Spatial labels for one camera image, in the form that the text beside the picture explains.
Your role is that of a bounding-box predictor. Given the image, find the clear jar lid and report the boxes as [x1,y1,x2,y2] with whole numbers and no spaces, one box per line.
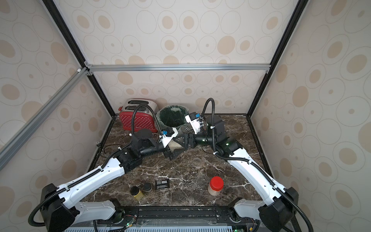
[192,158,203,168]

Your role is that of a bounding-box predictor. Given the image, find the clear oatmeal jar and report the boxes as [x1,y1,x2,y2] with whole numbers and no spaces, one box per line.
[168,136,188,152]

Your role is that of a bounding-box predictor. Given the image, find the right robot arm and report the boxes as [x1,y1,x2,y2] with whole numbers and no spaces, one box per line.
[175,133,314,232]

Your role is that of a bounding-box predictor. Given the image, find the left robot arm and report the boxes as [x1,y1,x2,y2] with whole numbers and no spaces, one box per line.
[28,141,177,232]

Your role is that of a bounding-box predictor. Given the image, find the near red-lid oatmeal jar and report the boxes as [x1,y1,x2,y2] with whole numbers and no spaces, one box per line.
[208,177,224,196]

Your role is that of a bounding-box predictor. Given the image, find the red toaster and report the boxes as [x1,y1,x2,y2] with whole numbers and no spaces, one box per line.
[118,98,159,132]

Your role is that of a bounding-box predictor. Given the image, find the small black box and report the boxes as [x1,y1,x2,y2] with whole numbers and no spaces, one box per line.
[155,179,170,190]

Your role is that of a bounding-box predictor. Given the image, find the yellow spice jar black lid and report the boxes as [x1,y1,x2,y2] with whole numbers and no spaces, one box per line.
[130,186,144,201]

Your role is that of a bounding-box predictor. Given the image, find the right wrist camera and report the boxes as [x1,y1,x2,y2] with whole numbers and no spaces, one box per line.
[185,112,226,135]

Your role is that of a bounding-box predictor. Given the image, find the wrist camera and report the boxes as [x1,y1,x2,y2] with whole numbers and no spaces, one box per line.
[160,127,178,148]
[185,112,226,135]

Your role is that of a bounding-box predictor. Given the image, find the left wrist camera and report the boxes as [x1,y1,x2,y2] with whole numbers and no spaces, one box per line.
[160,127,178,148]

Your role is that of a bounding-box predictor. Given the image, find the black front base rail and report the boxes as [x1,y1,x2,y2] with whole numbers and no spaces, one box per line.
[50,205,302,232]

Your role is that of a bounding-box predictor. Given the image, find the horizontal aluminium rail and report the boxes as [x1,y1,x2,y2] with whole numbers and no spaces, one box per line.
[84,63,271,73]

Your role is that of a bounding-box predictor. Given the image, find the left black frame post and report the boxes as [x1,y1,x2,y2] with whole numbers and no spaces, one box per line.
[42,0,116,118]

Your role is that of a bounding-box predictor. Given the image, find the black frame post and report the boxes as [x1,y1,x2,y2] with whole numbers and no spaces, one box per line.
[247,0,309,118]
[42,0,116,118]

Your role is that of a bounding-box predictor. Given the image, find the left diagonal aluminium rail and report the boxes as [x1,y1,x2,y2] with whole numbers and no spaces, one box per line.
[1,67,88,169]

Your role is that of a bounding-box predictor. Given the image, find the right black frame post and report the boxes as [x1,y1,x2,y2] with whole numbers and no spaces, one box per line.
[247,0,309,118]

